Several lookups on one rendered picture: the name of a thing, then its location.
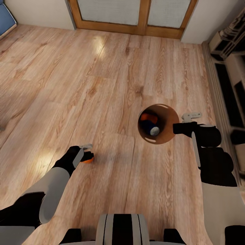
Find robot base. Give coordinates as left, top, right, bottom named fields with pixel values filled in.
left=59, top=228, right=186, bottom=245

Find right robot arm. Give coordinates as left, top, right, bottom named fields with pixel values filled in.
left=173, top=112, right=245, bottom=245

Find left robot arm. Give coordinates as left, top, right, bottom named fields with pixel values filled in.
left=0, top=144, right=94, bottom=245

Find trash can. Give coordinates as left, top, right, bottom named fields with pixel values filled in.
left=137, top=103, right=179, bottom=145

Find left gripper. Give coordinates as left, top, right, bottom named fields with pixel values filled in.
left=81, top=151, right=94, bottom=162

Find can of soda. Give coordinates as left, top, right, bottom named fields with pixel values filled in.
left=83, top=157, right=94, bottom=163
left=139, top=112, right=159, bottom=125
left=141, top=120, right=159, bottom=136

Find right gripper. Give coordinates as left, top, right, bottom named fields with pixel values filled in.
left=173, top=121, right=197, bottom=136

